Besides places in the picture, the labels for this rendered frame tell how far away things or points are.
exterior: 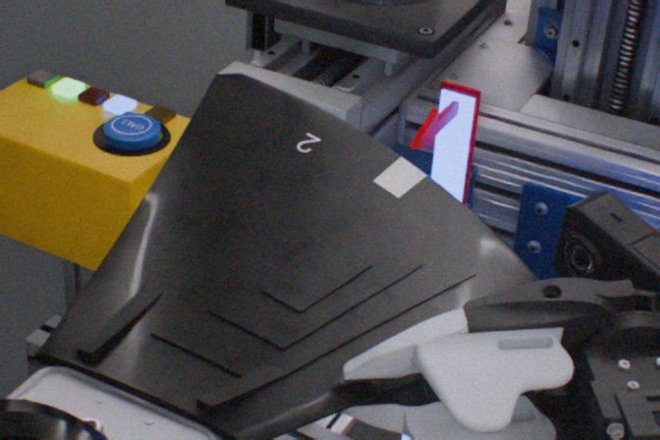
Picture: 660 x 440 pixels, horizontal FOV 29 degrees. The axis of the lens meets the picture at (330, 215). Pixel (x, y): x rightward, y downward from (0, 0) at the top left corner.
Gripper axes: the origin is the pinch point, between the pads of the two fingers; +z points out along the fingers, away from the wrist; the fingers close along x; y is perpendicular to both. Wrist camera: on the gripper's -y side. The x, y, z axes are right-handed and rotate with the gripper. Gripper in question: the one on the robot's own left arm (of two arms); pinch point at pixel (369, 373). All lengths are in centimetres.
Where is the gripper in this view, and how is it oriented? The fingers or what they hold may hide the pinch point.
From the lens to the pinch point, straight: 55.5
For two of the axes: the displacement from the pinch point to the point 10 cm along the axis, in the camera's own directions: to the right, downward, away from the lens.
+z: -9.9, 0.3, -1.4
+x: -0.6, 7.8, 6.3
